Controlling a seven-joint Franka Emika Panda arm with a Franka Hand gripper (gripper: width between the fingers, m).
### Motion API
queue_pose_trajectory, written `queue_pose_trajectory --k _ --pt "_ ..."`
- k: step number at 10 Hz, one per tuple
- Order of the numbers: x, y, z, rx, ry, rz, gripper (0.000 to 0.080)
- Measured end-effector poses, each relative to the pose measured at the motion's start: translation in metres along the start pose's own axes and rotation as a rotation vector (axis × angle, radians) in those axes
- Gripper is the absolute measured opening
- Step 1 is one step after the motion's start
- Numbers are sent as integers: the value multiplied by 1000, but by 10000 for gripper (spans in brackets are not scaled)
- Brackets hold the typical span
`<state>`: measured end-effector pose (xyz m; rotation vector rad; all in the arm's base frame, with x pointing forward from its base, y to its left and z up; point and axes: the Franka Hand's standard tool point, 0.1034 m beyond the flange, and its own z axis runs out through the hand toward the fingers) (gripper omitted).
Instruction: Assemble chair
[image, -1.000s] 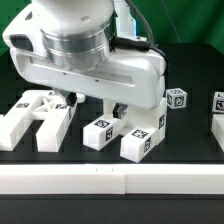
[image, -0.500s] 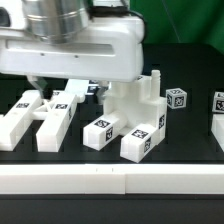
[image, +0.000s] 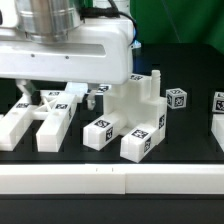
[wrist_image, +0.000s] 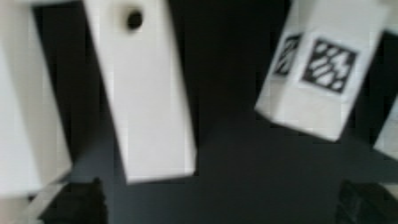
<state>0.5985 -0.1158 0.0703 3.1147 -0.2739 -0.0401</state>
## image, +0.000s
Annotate white tagged block right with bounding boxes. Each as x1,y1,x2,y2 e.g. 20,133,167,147
212,92,224,113

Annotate white part right edge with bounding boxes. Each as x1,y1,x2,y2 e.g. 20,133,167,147
211,114,224,152

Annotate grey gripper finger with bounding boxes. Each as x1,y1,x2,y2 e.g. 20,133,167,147
86,83,99,110
16,79,34,98

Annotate white chair back frame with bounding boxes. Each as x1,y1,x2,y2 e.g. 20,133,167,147
0,90,84,152

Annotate white marker base plate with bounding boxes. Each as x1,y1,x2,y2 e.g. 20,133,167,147
65,82,111,96

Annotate white front rail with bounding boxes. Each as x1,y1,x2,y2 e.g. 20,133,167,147
0,164,224,194

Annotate white tagged cube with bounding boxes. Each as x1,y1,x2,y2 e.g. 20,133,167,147
166,88,187,109

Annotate white chair seat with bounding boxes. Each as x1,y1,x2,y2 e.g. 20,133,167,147
103,70,167,136

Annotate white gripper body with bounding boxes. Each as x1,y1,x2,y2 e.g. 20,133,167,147
0,18,133,84

